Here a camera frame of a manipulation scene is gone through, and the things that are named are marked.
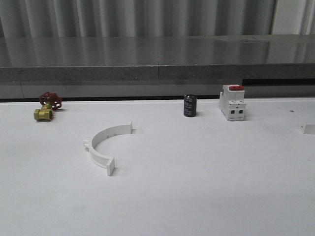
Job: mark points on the white half pipe clamp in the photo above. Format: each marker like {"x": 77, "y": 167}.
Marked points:
{"x": 307, "y": 129}
{"x": 102, "y": 160}

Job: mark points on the black cylindrical capacitor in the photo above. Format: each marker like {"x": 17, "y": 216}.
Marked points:
{"x": 190, "y": 102}

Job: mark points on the grey stone counter ledge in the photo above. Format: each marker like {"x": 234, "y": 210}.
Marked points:
{"x": 114, "y": 67}

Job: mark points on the brass valve red handwheel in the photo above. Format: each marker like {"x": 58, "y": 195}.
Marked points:
{"x": 50, "y": 102}

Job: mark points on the white circuit breaker red switch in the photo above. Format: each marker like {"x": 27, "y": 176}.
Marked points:
{"x": 232, "y": 102}

